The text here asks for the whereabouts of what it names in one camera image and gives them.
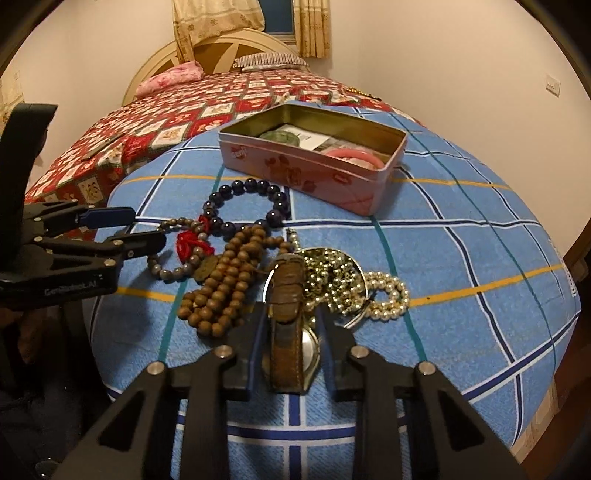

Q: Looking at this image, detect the cream wooden headboard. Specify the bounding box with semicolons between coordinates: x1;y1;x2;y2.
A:
122;28;315;107

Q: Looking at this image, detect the pink tin box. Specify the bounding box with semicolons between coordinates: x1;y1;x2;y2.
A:
218;103;408;217

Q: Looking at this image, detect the brown wooden bead string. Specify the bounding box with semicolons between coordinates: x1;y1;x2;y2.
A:
178;224;287;337

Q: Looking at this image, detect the narrow beige patterned curtain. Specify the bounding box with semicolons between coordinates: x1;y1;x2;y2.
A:
293;0;331;58

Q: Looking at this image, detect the silver bead bracelet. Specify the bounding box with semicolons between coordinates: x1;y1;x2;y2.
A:
302;248;365;315

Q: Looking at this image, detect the grey bead bracelet red knot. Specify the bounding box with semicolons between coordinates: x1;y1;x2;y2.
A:
147;217;218;283

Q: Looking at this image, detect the dark wooden door frame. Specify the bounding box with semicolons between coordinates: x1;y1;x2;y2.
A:
551;222;591;416

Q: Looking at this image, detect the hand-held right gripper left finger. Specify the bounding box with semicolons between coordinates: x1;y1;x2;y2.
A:
51;302;271;480

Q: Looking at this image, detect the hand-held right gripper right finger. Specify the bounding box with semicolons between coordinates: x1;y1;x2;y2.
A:
314;305;532;480

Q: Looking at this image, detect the window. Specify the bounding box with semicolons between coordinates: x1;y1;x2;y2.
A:
259;0;296;44

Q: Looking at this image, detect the pink floral pillow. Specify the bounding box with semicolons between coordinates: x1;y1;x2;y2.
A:
135;60;205;97

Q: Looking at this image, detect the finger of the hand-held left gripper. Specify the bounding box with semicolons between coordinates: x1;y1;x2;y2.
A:
24;200;137;241
21;229;168;278

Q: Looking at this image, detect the blue plaid cloth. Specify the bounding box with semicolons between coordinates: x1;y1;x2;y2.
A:
90;104;583;480

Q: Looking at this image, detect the pink bangle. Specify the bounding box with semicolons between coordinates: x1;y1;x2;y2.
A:
323;147;384;169

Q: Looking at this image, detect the red patchwork quilt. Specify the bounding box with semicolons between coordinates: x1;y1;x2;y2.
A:
23;69;426;217

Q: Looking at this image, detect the dark blue bead bracelet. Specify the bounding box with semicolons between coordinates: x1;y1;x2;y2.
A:
202;178;291;241

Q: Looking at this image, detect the striped pillow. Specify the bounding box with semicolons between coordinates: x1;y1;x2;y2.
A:
233;52;309;72

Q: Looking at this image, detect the white pearl necklace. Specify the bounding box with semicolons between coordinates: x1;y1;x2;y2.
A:
323;271;411;324

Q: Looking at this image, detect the brown leather strap watch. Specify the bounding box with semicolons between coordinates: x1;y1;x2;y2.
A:
261;227;321;395

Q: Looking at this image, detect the wide beige patterned curtain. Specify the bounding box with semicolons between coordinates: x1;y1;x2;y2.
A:
172;0;266;63

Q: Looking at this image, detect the green jade piece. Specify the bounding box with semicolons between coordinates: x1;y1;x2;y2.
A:
259;130;301;147

